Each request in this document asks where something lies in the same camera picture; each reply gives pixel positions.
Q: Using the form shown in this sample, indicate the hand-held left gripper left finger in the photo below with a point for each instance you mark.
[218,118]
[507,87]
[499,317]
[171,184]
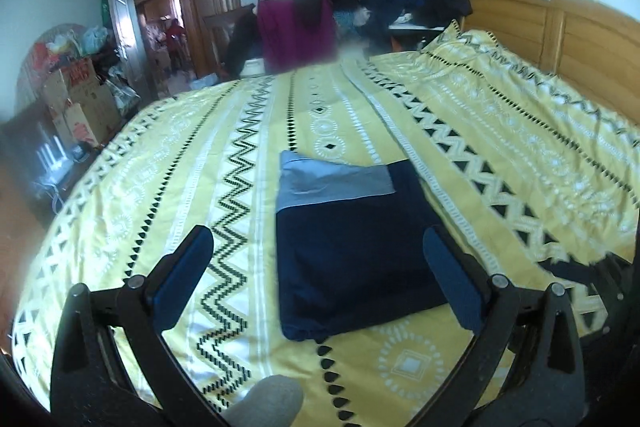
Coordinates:
[182,279]

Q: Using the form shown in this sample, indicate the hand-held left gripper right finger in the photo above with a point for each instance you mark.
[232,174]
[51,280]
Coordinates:
[452,279]

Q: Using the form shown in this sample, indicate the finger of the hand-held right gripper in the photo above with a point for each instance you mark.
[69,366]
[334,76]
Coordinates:
[570,271]

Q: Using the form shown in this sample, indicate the navy and grey garment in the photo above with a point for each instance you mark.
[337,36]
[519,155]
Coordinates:
[350,257]

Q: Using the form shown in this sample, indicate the yellow patterned bed sheet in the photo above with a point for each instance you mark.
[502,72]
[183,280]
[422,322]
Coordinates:
[165,187]

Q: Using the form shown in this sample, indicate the white router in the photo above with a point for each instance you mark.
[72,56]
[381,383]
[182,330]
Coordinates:
[50,159]

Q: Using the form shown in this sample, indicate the cardboard box with red characters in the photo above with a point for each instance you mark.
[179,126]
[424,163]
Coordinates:
[75,127]

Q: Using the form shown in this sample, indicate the large plain cardboard box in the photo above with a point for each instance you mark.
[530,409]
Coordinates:
[97,109]

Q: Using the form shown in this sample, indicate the white storage box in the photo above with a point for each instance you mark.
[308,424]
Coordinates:
[254,67]

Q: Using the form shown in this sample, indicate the wooden bed headboard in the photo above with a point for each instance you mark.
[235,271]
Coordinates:
[590,37]

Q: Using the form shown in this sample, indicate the black garment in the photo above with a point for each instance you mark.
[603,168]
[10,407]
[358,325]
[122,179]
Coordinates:
[242,44]

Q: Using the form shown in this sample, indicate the white table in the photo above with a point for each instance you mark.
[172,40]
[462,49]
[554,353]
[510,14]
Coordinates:
[417,28]

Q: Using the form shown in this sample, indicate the pale blue plastic bag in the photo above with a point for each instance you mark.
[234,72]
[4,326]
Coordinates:
[95,39]

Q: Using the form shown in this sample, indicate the red plastic bag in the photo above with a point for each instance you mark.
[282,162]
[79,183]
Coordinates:
[47,57]

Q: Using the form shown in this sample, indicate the white plastic bag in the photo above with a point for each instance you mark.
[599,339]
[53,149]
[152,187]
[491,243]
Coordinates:
[65,46]

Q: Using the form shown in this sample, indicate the brown wooden door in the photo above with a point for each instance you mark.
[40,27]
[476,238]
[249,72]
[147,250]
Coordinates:
[122,22]

